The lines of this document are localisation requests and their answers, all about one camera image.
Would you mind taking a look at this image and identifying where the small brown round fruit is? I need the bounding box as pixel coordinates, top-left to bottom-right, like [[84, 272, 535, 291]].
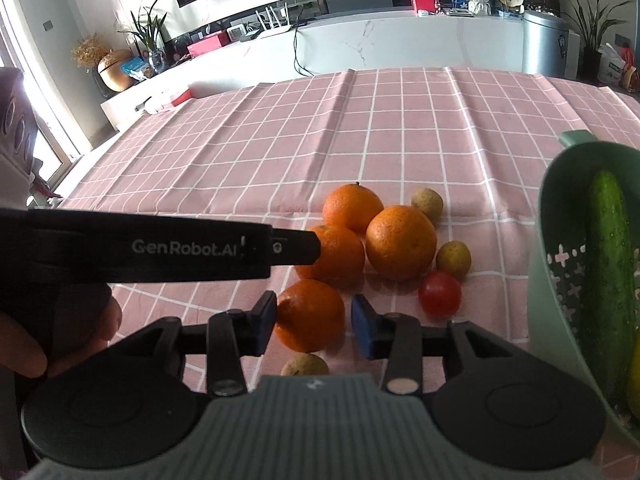
[[436, 240, 472, 278], [411, 187, 445, 222], [280, 353, 331, 377]]

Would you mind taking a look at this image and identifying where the pink checked tablecloth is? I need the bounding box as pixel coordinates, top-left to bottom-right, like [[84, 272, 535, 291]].
[[55, 66, 640, 480]]

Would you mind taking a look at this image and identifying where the white plastic bag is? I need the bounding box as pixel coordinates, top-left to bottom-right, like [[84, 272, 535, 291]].
[[597, 42, 629, 89]]

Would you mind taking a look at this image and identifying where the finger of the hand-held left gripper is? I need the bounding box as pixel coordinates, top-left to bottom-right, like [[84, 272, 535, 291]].
[[270, 227, 322, 266]]

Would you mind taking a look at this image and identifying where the red tomato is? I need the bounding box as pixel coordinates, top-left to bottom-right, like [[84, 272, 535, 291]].
[[418, 271, 462, 318]]

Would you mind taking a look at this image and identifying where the pink flat box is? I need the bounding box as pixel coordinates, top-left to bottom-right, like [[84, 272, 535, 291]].
[[187, 31, 229, 59]]

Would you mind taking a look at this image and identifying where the silver trash can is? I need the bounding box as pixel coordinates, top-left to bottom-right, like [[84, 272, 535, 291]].
[[522, 10, 571, 79]]

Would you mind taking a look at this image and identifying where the orange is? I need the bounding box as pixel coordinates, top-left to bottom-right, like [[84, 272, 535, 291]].
[[274, 279, 347, 354], [365, 205, 438, 282], [322, 182, 385, 235], [294, 225, 366, 290]]

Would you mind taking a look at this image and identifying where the dried flower bunch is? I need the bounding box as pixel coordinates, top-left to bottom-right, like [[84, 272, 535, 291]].
[[71, 34, 109, 69]]

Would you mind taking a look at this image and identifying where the white router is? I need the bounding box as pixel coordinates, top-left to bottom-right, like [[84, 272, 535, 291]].
[[259, 4, 294, 37]]

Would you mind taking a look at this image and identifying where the black cable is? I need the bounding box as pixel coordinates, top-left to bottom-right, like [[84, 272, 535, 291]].
[[292, 19, 322, 79]]

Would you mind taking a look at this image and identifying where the gold round vase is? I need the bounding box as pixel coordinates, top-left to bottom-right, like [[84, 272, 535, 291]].
[[97, 49, 135, 93]]

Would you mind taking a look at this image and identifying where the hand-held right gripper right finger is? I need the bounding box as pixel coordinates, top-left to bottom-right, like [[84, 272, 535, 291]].
[[350, 294, 508, 395]]

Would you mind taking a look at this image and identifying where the person's left hand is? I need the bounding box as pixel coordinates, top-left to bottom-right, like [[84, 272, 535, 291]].
[[0, 292, 124, 381]]

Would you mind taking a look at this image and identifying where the plant in glass vase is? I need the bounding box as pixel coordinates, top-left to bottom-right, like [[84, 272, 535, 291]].
[[120, 0, 169, 74]]

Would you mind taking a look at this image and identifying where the white marble television cabinet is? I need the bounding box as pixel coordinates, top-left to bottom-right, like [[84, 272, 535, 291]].
[[100, 9, 581, 133]]

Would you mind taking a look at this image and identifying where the blue tissue pack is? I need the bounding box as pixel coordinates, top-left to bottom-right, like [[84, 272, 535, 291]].
[[122, 57, 151, 81]]

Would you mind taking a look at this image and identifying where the potted long-leaf plant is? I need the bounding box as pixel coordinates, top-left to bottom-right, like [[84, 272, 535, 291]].
[[547, 0, 634, 83]]

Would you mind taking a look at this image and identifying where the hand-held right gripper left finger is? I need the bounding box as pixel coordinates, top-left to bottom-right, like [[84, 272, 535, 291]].
[[107, 290, 278, 399]]

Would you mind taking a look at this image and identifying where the green colander bowl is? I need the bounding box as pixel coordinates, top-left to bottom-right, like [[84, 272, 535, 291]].
[[531, 130, 640, 453]]

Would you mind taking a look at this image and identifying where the green cucumber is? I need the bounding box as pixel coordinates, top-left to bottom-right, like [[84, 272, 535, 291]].
[[582, 170, 639, 404]]

